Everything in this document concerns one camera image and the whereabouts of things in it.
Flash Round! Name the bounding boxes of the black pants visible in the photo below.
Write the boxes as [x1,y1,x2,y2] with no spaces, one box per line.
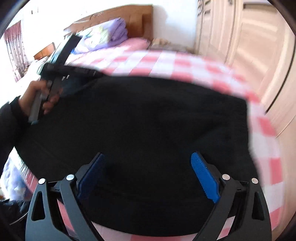
[15,75,258,237]

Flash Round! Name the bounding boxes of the black sleeved left forearm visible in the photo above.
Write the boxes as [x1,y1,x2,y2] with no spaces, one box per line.
[0,96,29,174]

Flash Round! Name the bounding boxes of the person's left hand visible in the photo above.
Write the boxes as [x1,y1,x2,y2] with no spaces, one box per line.
[18,80,63,116]

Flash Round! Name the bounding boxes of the wooden headboard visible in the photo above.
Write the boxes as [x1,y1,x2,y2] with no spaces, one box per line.
[34,43,56,60]
[64,4,154,41]

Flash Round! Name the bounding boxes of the maroon curtain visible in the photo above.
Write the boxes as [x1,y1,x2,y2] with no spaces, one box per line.
[4,21,30,82]

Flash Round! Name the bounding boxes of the purple floral folded quilt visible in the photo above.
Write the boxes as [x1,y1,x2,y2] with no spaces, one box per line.
[71,18,128,54]

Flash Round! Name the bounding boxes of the pink quilted pillow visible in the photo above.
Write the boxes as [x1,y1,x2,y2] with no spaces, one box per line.
[118,38,151,51]

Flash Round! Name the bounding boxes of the floral covered nightstand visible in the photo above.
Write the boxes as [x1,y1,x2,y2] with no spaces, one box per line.
[148,38,193,53]

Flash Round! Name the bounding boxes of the pink checkered bed sheet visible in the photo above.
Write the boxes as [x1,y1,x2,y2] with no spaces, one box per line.
[67,47,285,230]

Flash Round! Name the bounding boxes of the light wooden wardrobe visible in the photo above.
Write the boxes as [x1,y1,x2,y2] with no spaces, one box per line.
[194,1,295,240]

